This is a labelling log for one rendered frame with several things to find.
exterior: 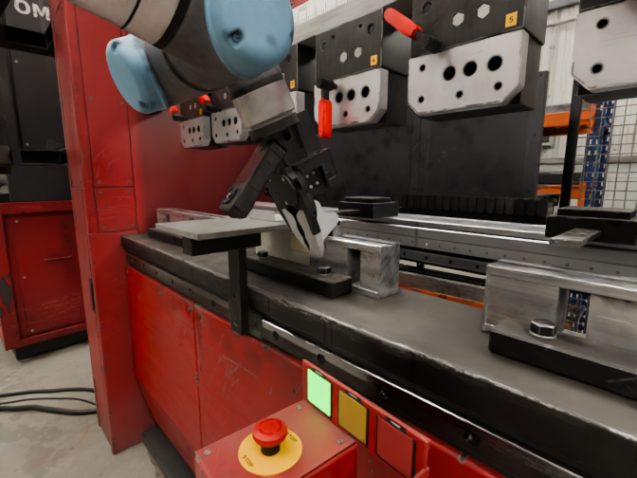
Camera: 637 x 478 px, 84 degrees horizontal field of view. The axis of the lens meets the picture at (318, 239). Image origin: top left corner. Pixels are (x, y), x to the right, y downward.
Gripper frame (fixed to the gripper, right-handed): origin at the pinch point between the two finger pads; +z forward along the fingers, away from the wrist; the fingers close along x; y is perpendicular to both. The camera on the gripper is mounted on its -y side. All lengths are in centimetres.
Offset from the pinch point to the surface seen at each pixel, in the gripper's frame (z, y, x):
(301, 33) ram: -31.3, 24.0, 15.2
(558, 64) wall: 52, 424, 134
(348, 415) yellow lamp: 12.6, -12.4, -15.5
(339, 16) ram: -30.5, 25.2, 5.6
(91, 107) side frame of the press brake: -43, -3, 103
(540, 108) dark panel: 3, 72, -2
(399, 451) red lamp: 12.8, -11.9, -23.0
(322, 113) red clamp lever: -17.6, 14.7, 5.2
